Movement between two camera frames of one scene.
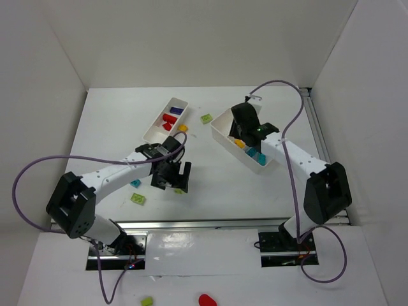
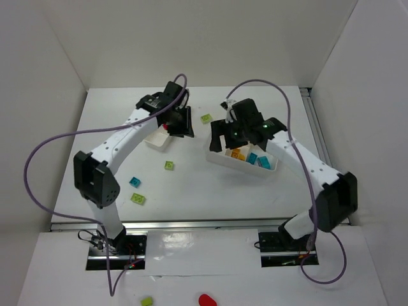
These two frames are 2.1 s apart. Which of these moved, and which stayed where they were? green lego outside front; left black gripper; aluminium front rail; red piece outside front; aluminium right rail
Moved: left black gripper
Stayed: green lego outside front; red piece outside front; aluminium right rail; aluminium front rail
